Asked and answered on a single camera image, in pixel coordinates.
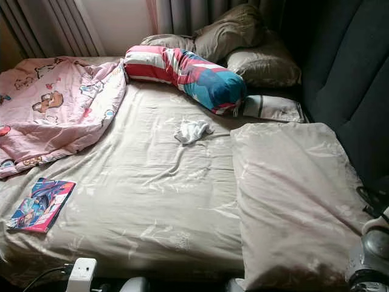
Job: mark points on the colourful comic book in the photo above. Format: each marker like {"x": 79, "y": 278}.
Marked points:
{"x": 41, "y": 205}

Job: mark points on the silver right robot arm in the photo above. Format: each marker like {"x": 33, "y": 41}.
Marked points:
{"x": 371, "y": 255}

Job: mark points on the pink cartoon print blanket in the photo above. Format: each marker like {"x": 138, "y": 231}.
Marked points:
{"x": 55, "y": 109}

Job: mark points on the grey pleated curtain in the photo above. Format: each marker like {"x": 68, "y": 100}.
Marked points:
{"x": 48, "y": 24}

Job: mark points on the beige bed sheet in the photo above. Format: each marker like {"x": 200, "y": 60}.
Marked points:
{"x": 152, "y": 182}

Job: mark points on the crumpled white cloth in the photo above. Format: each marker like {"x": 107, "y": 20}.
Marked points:
{"x": 192, "y": 131}

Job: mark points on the grey robot left leg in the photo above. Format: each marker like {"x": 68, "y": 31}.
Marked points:
{"x": 134, "y": 286}

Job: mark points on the grey robot leg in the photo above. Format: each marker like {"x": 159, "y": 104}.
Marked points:
{"x": 234, "y": 286}
{"x": 134, "y": 286}

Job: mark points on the flat beige pillow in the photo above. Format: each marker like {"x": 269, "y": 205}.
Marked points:
{"x": 167, "y": 42}

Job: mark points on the red white blue bolster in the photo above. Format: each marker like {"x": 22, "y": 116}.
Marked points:
{"x": 188, "y": 76}

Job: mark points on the plump beige pillow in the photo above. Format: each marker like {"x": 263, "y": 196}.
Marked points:
{"x": 231, "y": 30}

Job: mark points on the grey robot right leg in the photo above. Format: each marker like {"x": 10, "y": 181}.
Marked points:
{"x": 234, "y": 286}

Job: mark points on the small beige dark-striped pillow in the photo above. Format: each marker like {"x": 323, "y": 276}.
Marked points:
{"x": 273, "y": 108}

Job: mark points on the dark grey padded headboard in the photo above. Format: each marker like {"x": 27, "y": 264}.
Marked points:
{"x": 346, "y": 61}

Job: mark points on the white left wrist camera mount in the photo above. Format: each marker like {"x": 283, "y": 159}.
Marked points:
{"x": 82, "y": 275}

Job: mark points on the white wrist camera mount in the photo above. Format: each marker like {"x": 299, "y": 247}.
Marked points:
{"x": 82, "y": 275}
{"x": 378, "y": 225}

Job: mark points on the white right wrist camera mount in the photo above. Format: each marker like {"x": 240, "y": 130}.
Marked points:
{"x": 378, "y": 225}

